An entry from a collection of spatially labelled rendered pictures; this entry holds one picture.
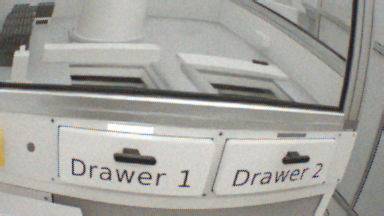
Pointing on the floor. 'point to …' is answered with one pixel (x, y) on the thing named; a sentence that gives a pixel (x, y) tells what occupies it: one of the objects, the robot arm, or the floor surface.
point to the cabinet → (311, 199)
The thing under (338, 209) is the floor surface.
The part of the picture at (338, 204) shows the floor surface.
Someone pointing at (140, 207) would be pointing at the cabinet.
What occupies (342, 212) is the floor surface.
